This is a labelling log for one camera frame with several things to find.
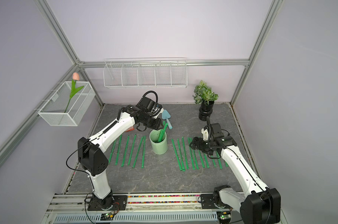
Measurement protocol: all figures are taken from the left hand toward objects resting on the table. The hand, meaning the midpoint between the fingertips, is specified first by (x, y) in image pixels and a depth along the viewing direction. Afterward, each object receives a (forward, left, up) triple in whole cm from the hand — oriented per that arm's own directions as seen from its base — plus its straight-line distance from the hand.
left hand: (161, 127), depth 82 cm
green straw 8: (-30, -25, +16) cm, 42 cm away
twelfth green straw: (-6, +14, -19) cm, 24 cm away
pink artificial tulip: (+19, +49, +15) cm, 55 cm away
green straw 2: (-19, -12, -18) cm, 29 cm away
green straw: (-11, -9, -19) cm, 24 cm away
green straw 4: (+1, -19, -19) cm, 27 cm away
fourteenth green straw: (-4, +22, -19) cm, 29 cm away
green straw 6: (-17, -24, -18) cm, 35 cm away
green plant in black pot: (+18, -29, +7) cm, 35 cm away
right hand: (-11, -20, -6) cm, 23 cm away
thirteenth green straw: (-6, +17, -19) cm, 27 cm away
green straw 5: (-11, -20, -19) cm, 30 cm away
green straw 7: (-15, -27, -19) cm, 37 cm away
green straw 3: (-9, -14, -19) cm, 25 cm away
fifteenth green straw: (-4, +26, -20) cm, 33 cm away
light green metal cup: (-8, +2, -12) cm, 14 cm away
